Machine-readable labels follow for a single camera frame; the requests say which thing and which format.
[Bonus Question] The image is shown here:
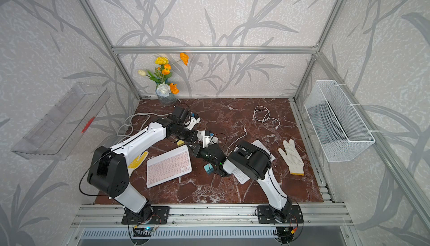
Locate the aluminium front rail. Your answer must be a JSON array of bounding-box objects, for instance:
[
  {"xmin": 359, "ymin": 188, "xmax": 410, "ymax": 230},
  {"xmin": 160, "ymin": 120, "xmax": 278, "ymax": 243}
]
[{"xmin": 71, "ymin": 203, "xmax": 353, "ymax": 228}]

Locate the white wireless keyboard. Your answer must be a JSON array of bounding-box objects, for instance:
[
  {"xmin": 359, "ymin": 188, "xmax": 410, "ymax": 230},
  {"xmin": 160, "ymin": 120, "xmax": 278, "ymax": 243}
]
[{"xmin": 228, "ymin": 140, "xmax": 275, "ymax": 181}]

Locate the yellow work glove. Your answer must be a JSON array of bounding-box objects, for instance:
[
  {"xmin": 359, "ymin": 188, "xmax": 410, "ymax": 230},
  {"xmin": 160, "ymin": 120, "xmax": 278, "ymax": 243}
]
[{"xmin": 128, "ymin": 151, "xmax": 148, "ymax": 171}]

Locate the white work glove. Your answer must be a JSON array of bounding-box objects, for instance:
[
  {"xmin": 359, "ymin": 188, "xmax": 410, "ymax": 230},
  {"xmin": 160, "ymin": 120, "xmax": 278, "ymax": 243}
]
[{"xmin": 278, "ymin": 139, "xmax": 304, "ymax": 176}]

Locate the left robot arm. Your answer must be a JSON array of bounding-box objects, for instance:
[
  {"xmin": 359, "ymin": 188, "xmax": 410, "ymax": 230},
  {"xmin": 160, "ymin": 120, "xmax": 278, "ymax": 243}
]
[{"xmin": 86, "ymin": 107, "xmax": 200, "ymax": 219}]

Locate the clear plastic wall shelf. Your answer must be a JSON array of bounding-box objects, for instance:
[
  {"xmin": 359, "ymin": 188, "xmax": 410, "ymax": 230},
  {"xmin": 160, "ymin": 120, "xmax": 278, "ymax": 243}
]
[{"xmin": 11, "ymin": 82, "xmax": 110, "ymax": 160}]

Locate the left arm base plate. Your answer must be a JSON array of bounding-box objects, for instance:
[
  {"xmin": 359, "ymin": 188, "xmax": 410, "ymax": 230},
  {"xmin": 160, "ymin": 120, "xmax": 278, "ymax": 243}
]
[{"xmin": 122, "ymin": 206, "xmax": 170, "ymax": 225}]

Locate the teal USB charger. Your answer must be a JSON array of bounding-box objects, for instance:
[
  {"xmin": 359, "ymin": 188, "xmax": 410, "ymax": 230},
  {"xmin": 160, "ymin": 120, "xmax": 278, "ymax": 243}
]
[{"xmin": 204, "ymin": 163, "xmax": 214, "ymax": 174}]

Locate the white wire mesh basket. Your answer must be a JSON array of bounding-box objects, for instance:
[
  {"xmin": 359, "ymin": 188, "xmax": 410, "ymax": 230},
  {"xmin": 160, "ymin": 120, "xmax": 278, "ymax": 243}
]
[{"xmin": 304, "ymin": 80, "xmax": 375, "ymax": 163}]

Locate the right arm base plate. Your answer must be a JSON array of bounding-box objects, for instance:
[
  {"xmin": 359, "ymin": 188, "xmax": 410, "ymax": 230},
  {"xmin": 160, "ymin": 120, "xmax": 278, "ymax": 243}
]
[{"xmin": 255, "ymin": 205, "xmax": 303, "ymax": 224}]

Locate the white pink-keyboard charging cable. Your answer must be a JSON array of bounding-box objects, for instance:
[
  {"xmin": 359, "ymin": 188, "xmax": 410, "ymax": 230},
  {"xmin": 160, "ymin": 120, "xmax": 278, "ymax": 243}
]
[{"xmin": 226, "ymin": 127, "xmax": 248, "ymax": 154}]

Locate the red pen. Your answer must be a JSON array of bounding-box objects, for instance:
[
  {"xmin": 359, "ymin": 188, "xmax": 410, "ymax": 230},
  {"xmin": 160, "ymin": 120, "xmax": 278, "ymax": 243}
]
[{"xmin": 81, "ymin": 117, "xmax": 95, "ymax": 134}]

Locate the pink wireless keyboard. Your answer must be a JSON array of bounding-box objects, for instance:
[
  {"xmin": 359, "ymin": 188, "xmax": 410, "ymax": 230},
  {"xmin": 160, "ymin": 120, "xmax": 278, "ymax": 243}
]
[{"xmin": 147, "ymin": 145, "xmax": 192, "ymax": 188}]

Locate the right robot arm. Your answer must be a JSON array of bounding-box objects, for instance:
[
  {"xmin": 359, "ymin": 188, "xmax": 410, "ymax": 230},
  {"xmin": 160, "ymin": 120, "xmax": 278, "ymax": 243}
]
[{"xmin": 188, "ymin": 140, "xmax": 293, "ymax": 223}]

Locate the glass vase with flowers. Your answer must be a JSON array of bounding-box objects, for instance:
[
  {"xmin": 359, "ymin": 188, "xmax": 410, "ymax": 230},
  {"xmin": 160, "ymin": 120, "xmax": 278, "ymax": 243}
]
[{"xmin": 138, "ymin": 52, "xmax": 189, "ymax": 106}]

